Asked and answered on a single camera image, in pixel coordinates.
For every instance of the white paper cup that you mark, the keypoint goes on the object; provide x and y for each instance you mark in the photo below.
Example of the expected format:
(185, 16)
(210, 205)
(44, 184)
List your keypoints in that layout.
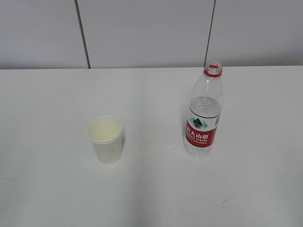
(106, 135)

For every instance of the clear Nongfu Spring water bottle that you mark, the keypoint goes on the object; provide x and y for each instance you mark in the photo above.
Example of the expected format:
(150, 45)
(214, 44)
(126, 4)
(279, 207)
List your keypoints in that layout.
(205, 108)

